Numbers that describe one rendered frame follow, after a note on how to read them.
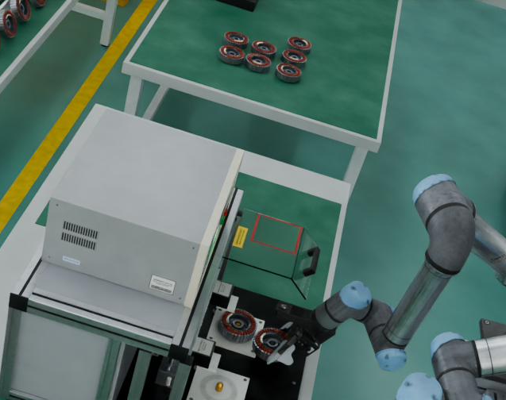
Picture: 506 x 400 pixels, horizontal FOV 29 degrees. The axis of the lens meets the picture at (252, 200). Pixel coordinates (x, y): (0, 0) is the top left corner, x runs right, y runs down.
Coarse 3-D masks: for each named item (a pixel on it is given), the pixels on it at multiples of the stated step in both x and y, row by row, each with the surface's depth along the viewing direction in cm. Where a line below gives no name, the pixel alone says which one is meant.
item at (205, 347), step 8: (200, 344) 254; (208, 344) 255; (192, 352) 252; (200, 352) 252; (208, 352) 253; (200, 360) 253; (208, 360) 252; (216, 360) 257; (168, 368) 258; (208, 368) 254; (216, 368) 255
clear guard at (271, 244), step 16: (240, 208) 281; (240, 224) 275; (256, 224) 277; (272, 224) 279; (288, 224) 281; (256, 240) 271; (272, 240) 273; (288, 240) 275; (304, 240) 278; (224, 256) 262; (240, 256) 264; (256, 256) 266; (272, 256) 267; (288, 256) 269; (304, 256) 274; (272, 272) 262; (288, 272) 264; (304, 288) 267
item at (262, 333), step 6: (264, 330) 276; (270, 330) 277; (276, 330) 277; (258, 336) 274; (264, 336) 275; (270, 336) 277; (276, 336) 276; (282, 336) 276; (258, 342) 272; (264, 342) 275; (270, 342) 275; (276, 342) 274; (258, 348) 270; (264, 348) 270; (270, 348) 271; (258, 354) 271; (264, 354) 270; (270, 354) 269; (276, 360) 270
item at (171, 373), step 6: (162, 360) 260; (168, 360) 260; (174, 360) 261; (162, 366) 258; (174, 366) 259; (162, 372) 257; (168, 372) 257; (174, 372) 258; (156, 378) 259; (162, 378) 259; (174, 378) 258; (162, 384) 260
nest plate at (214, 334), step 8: (216, 312) 286; (216, 320) 283; (256, 320) 287; (216, 328) 281; (208, 336) 277; (216, 336) 278; (216, 344) 276; (224, 344) 276; (232, 344) 277; (240, 344) 278; (248, 344) 278; (240, 352) 276; (248, 352) 276
